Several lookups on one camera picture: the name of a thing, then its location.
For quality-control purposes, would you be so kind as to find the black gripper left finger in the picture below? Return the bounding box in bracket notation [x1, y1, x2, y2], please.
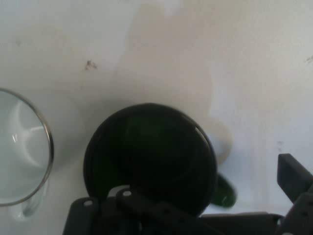
[62, 189, 221, 235]

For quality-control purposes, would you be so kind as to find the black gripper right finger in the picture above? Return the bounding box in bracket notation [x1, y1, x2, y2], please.
[276, 153, 313, 235]

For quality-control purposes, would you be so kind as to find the dark green enamel mug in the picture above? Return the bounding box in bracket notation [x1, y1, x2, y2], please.
[83, 103, 238, 218]

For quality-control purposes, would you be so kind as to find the clear drinking glass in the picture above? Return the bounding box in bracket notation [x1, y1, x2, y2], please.
[0, 88, 55, 219]

